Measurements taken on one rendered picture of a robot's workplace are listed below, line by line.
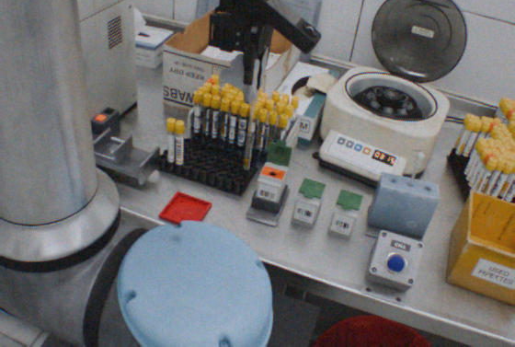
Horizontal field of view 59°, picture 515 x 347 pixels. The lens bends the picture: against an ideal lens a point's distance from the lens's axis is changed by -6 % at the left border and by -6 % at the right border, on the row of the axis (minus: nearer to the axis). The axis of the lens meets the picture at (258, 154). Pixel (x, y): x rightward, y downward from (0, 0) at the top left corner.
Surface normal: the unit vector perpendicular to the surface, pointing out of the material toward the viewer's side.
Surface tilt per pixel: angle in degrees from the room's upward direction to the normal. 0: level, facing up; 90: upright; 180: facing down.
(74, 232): 45
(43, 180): 90
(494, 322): 0
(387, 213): 90
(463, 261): 90
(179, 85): 89
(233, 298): 8
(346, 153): 25
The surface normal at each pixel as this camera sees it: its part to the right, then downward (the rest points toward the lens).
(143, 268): 0.21, -0.72
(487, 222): -0.39, 0.52
